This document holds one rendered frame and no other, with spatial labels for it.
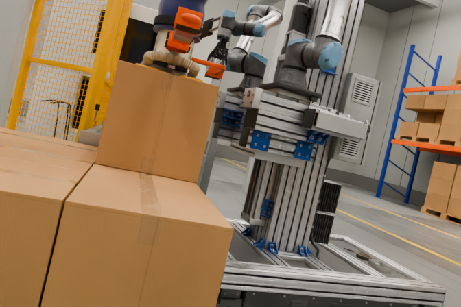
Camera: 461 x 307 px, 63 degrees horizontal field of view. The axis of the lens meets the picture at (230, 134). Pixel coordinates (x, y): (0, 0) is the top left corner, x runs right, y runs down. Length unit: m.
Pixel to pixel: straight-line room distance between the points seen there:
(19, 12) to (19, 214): 2.17
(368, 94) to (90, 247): 1.64
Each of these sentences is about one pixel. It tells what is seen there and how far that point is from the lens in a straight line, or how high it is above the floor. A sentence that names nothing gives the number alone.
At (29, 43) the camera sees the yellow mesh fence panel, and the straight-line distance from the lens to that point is 3.47.
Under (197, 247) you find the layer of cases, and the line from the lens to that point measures 0.94.
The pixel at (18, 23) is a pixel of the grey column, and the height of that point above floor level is 1.16.
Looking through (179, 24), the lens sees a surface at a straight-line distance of 1.15.
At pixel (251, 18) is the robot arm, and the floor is 1.52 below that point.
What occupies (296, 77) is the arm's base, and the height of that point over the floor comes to 1.09.
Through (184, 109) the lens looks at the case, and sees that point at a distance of 1.48.
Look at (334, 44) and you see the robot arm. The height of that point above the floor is 1.24.
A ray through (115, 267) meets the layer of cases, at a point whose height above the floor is 0.41.
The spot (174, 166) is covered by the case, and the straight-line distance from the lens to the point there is 1.49.
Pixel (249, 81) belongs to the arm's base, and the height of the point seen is 1.09.
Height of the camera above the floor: 0.77
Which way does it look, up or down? level
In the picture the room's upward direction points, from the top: 13 degrees clockwise
